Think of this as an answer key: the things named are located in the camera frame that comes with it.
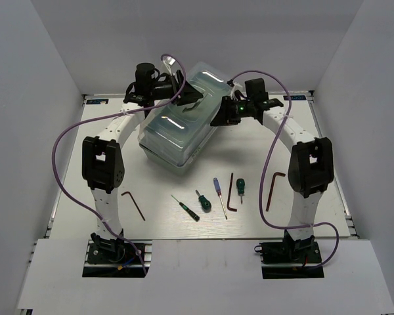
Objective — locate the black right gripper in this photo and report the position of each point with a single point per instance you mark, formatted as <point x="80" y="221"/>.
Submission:
<point x="224" y="116"/>

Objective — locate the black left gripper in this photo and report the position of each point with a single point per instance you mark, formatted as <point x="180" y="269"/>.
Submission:
<point x="189" y="94"/>

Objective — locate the green toolbox with clear lid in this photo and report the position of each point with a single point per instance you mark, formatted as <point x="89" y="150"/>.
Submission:
<point x="173" y="135"/>

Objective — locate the stubby green phillips screwdriver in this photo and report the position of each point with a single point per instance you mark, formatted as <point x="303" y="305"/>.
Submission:
<point x="240" y="185"/>

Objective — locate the blue red handled screwdriver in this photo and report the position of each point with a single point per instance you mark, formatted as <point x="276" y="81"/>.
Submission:
<point x="219" y="194"/>

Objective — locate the brown hex key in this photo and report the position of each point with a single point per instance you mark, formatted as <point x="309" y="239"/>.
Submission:
<point x="230" y="194"/>
<point x="128" y="193"/>
<point x="271" y="191"/>

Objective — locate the stubby green flathead screwdriver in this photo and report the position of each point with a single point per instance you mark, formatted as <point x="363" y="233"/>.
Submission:
<point x="204" y="202"/>

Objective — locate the thin black green precision screwdriver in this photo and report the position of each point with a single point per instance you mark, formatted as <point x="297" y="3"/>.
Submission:
<point x="190" y="212"/>

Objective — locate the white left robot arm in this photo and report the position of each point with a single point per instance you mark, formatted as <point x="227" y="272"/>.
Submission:
<point x="102" y="162"/>

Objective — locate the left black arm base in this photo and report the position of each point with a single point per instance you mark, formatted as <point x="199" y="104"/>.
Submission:
<point x="116" y="258"/>

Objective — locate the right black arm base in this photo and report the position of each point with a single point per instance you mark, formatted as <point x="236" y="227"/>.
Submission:
<point x="282" y="260"/>

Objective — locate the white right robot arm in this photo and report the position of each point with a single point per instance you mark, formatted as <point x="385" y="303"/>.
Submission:
<point x="310" y="169"/>

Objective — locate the blue label sticker right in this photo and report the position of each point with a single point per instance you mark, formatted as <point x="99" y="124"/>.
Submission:
<point x="295" y="97"/>

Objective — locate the blue label sticker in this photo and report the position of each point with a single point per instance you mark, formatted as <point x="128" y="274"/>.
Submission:
<point x="97" y="101"/>
<point x="295" y="97"/>

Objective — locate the blue label sticker left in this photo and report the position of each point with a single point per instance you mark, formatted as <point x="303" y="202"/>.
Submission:
<point x="97" y="101"/>

